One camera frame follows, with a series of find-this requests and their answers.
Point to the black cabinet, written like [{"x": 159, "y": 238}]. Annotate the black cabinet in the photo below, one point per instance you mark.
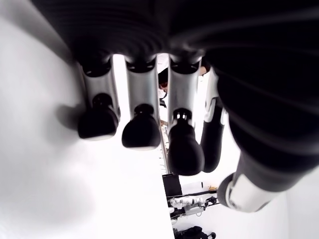
[{"x": 172, "y": 185}]

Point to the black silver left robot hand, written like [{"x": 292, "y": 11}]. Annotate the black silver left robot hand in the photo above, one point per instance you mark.
[{"x": 249, "y": 74}]

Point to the black bag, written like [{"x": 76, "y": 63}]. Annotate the black bag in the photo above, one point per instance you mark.
[{"x": 194, "y": 232}]

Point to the small yellow object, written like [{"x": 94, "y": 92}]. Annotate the small yellow object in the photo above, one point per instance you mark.
[{"x": 211, "y": 187}]

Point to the seated person in white shirt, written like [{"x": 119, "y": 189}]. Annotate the seated person in white shirt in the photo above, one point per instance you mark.
[{"x": 163, "y": 84}]

